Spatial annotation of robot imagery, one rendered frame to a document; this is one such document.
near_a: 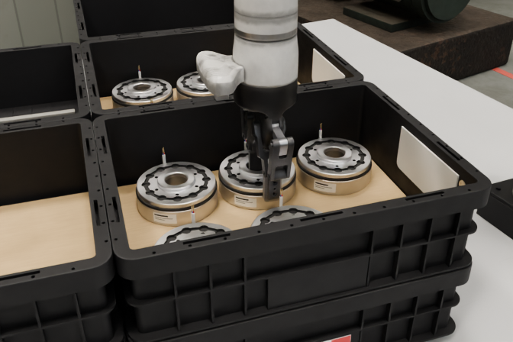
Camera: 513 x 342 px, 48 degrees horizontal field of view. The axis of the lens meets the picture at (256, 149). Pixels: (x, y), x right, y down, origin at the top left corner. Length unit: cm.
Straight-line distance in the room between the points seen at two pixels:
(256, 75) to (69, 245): 30
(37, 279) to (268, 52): 32
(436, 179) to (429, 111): 62
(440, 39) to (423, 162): 242
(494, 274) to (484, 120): 50
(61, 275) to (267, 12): 32
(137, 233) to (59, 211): 12
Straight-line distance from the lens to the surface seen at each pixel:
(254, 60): 64
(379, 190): 80
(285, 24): 63
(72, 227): 76
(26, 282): 54
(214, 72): 63
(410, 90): 143
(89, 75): 91
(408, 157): 78
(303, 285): 62
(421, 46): 303
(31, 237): 76
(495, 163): 118
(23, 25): 368
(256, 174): 75
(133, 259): 53
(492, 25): 346
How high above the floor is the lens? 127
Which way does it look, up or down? 30 degrees down
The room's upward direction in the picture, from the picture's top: straight up
